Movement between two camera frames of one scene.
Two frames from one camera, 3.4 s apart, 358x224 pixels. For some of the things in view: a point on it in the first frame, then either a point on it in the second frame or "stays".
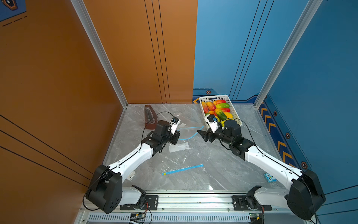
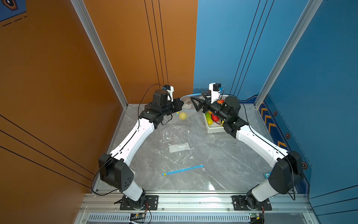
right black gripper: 205,135 to 202,102
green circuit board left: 139,215 stays
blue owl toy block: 269,178 stays
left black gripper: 175,136 to 176,107
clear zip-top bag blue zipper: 186,133 to 189,112
